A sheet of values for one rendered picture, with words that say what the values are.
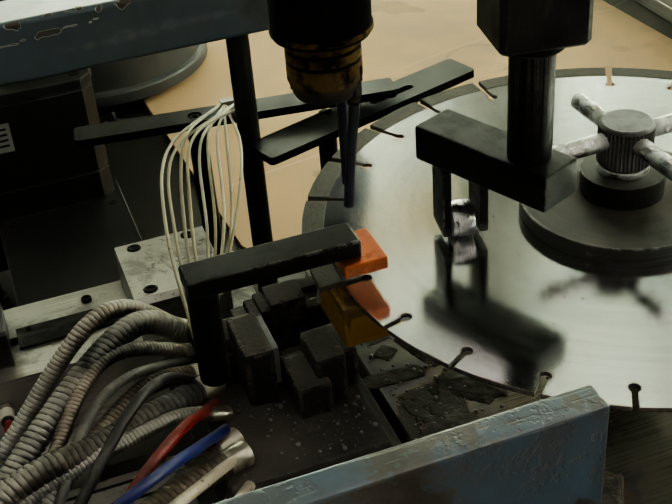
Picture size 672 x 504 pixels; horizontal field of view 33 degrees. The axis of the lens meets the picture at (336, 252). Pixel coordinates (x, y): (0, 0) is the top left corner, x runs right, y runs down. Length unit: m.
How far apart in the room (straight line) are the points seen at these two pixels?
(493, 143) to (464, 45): 0.74
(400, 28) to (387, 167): 0.69
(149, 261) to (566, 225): 0.27
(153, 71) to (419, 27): 0.32
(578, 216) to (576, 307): 0.07
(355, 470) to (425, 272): 0.20
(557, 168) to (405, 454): 0.19
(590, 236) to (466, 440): 0.21
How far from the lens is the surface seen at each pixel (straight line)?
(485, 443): 0.43
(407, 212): 0.65
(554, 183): 0.56
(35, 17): 0.71
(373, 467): 0.43
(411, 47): 1.32
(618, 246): 0.61
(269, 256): 0.57
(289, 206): 1.04
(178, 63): 1.27
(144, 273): 0.74
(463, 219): 0.62
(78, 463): 0.58
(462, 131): 0.59
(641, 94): 0.78
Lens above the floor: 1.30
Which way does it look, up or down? 34 degrees down
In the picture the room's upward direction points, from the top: 5 degrees counter-clockwise
